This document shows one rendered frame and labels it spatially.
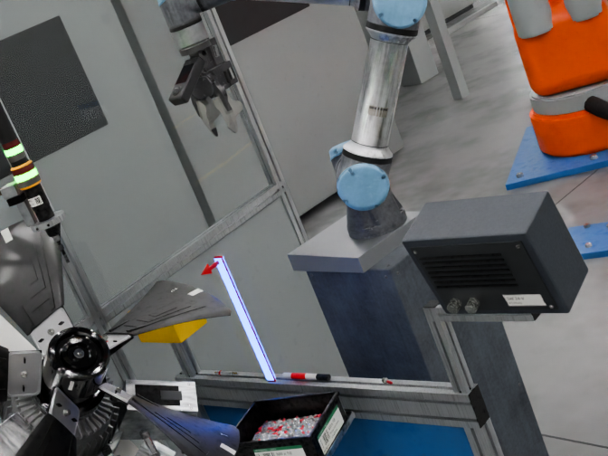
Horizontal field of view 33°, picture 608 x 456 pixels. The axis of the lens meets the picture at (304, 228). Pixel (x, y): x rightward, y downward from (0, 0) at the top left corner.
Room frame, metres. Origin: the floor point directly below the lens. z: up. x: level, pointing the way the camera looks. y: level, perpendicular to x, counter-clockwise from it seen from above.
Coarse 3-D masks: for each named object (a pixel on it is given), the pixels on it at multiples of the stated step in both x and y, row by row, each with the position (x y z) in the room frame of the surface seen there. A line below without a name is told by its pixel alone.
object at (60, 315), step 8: (56, 312) 1.95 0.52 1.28; (64, 312) 1.94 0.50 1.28; (48, 320) 1.95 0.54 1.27; (56, 320) 1.94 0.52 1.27; (64, 320) 1.93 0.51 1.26; (40, 328) 1.95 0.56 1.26; (48, 328) 1.94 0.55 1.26; (56, 328) 1.94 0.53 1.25; (64, 328) 1.93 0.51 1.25; (32, 336) 1.95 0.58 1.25; (40, 336) 1.95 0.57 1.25; (48, 336) 1.94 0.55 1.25; (40, 344) 1.94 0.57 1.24
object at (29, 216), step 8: (8, 192) 1.94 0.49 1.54; (16, 192) 1.93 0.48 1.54; (8, 200) 1.93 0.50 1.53; (16, 200) 1.93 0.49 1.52; (24, 200) 1.94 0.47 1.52; (24, 208) 1.93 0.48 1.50; (24, 216) 1.93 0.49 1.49; (32, 216) 1.93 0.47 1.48; (56, 216) 1.92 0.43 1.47; (64, 216) 1.94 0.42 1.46; (32, 224) 1.93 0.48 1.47; (40, 224) 1.91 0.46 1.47; (48, 224) 1.91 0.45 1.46
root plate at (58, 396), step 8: (56, 392) 1.79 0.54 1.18; (56, 400) 1.79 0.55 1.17; (64, 400) 1.81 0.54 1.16; (56, 408) 1.78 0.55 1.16; (64, 408) 1.80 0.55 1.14; (72, 408) 1.82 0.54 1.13; (56, 416) 1.77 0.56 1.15; (64, 416) 1.79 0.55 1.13; (72, 416) 1.81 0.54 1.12; (64, 424) 1.78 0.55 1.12; (72, 424) 1.80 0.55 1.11; (72, 432) 1.79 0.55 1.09
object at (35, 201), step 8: (40, 184) 1.94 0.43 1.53; (24, 192) 1.93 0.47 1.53; (32, 192) 1.93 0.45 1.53; (40, 192) 1.93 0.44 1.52; (32, 200) 1.93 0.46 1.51; (40, 200) 1.93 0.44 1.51; (48, 200) 1.94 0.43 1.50; (32, 208) 1.94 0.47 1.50; (40, 208) 1.93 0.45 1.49; (48, 208) 1.93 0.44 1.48; (40, 216) 1.93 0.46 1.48; (48, 216) 1.93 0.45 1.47; (56, 224) 1.94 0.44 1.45; (48, 232) 1.93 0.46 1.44; (56, 232) 1.93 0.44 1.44
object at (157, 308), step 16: (160, 288) 2.15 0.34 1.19; (192, 288) 2.12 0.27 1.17; (144, 304) 2.09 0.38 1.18; (160, 304) 2.06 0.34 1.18; (176, 304) 2.05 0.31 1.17; (192, 304) 2.04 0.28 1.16; (208, 304) 2.04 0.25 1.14; (224, 304) 2.05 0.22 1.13; (128, 320) 2.02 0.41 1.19; (144, 320) 1.99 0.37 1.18; (160, 320) 1.98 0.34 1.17; (176, 320) 1.97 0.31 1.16; (192, 320) 1.98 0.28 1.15
